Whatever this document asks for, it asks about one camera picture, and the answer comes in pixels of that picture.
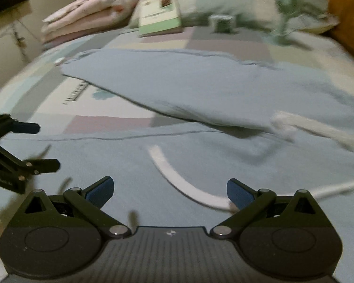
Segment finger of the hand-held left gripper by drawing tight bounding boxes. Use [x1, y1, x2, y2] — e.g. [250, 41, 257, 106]
[0, 143, 61, 194]
[0, 114, 41, 142]

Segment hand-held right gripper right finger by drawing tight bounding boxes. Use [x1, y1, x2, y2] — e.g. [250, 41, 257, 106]
[210, 178, 334, 239]

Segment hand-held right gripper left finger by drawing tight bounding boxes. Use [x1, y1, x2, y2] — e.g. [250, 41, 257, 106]
[6, 176, 131, 238]

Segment grey sweatpants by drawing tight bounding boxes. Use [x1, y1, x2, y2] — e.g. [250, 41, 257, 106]
[0, 49, 354, 242]

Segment pink folded quilt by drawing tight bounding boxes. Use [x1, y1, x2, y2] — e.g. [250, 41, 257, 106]
[41, 0, 152, 43]

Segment small green white box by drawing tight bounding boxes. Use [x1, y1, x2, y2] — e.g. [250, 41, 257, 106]
[209, 14, 235, 33]

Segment green white book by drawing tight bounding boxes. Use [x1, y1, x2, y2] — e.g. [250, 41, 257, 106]
[137, 0, 183, 37]

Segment green handheld fan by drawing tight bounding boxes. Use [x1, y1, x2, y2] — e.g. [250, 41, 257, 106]
[262, 0, 301, 46]

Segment wooden headboard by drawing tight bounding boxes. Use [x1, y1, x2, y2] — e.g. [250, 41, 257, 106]
[292, 0, 354, 74]

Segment black wall cables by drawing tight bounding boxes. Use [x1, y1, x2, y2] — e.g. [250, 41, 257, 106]
[13, 19, 28, 64]

